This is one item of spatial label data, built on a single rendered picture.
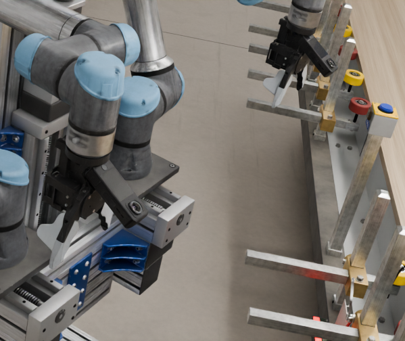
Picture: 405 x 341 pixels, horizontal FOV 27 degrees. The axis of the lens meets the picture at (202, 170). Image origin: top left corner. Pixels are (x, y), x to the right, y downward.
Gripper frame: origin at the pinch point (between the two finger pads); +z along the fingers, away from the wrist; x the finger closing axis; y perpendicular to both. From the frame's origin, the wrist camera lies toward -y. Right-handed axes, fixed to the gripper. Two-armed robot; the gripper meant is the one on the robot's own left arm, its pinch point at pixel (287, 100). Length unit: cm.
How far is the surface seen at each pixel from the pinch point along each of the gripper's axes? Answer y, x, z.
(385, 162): -15, -71, 42
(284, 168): 54, -191, 132
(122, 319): 51, -37, 132
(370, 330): -41, 9, 45
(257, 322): -17, 24, 47
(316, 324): -29, 16, 46
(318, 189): 3, -70, 62
